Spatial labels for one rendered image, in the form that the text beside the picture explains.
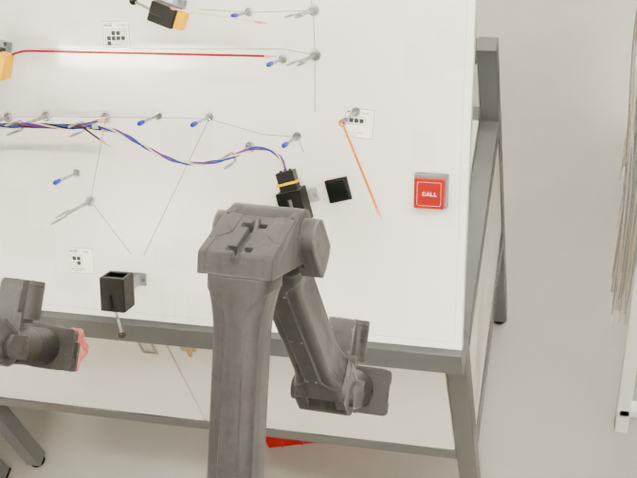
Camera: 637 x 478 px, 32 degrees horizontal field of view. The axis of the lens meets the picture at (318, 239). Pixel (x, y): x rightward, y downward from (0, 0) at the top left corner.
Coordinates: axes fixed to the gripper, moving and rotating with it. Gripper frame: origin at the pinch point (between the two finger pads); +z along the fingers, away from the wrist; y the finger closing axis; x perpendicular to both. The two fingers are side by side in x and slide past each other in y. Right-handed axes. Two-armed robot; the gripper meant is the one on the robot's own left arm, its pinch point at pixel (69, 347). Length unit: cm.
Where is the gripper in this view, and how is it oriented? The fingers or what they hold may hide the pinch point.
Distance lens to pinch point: 185.9
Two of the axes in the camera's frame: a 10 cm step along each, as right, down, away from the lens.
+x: -1.2, 9.9, -0.9
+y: -9.6, -1.0, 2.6
